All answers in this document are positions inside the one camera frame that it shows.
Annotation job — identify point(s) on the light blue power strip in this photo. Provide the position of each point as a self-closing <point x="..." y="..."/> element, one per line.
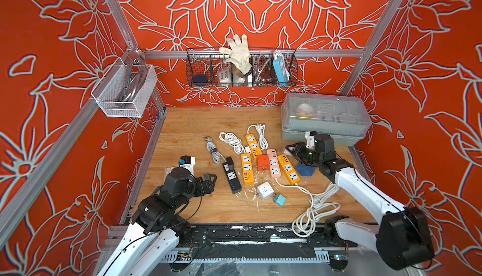
<point x="280" y="68"/>

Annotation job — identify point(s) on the white wire mesh basket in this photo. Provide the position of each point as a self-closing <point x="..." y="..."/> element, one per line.
<point x="125" y="90"/>

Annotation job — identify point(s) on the red cube plug adapter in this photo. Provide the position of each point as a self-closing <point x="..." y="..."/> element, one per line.
<point x="263" y="162"/>

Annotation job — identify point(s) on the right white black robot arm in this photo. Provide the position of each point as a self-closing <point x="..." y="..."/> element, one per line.
<point x="401" y="236"/>

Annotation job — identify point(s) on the yellow strip with teal plug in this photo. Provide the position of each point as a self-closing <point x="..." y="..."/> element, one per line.
<point x="247" y="171"/>

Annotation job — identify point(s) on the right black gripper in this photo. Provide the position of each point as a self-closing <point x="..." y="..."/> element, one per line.
<point x="298" y="150"/>

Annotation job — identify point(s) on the white socket in basket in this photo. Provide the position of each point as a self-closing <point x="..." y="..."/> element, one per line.
<point x="225" y="76"/>

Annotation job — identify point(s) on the white work glove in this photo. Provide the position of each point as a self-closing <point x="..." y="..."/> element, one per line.
<point x="238" y="53"/>

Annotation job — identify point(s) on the grey lidded plastic box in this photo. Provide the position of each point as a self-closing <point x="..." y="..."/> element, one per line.
<point x="344" y="118"/>

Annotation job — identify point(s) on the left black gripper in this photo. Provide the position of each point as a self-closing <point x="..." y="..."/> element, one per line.
<point x="210" y="186"/>

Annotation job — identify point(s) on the blue cube plug adapter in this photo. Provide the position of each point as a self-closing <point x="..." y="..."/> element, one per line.
<point x="305" y="170"/>

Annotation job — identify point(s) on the black wire wall basket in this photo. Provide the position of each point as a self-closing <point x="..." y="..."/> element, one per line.
<point x="259" y="67"/>

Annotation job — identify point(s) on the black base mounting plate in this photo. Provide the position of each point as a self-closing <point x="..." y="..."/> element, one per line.
<point x="258" y="233"/>

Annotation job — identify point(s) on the dark blue round object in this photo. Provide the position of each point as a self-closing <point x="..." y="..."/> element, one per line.
<point x="200" y="80"/>

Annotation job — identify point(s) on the white cube plug adapter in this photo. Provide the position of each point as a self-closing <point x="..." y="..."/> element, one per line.
<point x="265" y="191"/>

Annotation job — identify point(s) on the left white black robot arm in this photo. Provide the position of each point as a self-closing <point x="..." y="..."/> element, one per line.
<point x="156" y="227"/>

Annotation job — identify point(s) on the teal cube plug adapter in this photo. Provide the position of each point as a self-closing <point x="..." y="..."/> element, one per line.
<point x="280" y="200"/>

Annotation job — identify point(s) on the black power strip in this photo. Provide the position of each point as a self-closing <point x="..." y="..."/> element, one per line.
<point x="233" y="181"/>

